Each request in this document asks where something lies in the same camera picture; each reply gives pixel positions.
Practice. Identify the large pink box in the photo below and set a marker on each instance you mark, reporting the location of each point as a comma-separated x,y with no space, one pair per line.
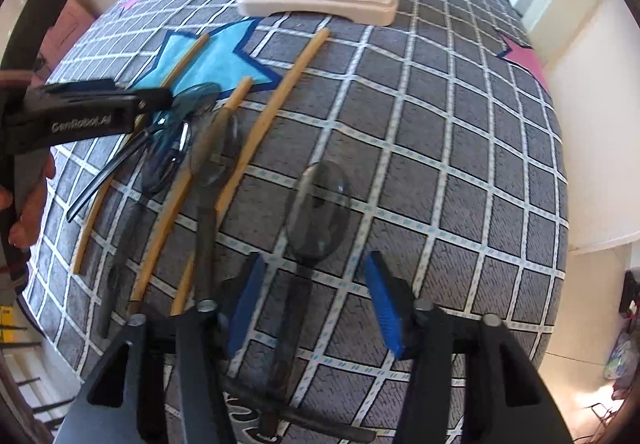
70,23

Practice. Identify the grey checked star blanket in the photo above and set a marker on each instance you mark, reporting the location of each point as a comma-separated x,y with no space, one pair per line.
425,173

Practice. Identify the wooden chopstick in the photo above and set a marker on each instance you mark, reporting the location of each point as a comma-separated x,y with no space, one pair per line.
237,96
187,58
313,51

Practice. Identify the clear bluish plastic spoon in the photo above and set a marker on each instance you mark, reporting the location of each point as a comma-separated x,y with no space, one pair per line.
197,98

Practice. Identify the clear grey plastic spoon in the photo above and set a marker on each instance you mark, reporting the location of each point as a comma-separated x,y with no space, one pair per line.
317,214

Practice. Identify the dark floor device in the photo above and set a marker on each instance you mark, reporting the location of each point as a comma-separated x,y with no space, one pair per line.
628,296

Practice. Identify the person's left hand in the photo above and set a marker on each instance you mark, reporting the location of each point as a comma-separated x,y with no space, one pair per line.
29,226

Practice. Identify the metal spoon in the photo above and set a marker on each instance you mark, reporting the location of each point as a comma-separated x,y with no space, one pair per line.
157,173
215,158

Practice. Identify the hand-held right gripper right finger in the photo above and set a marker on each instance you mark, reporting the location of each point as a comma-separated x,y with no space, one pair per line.
385,304

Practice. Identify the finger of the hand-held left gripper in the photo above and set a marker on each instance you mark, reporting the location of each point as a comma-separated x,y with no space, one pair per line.
150,99

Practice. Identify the colourful bag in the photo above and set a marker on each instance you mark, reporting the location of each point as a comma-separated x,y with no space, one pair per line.
620,359

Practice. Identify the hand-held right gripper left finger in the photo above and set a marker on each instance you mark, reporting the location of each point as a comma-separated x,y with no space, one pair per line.
247,304

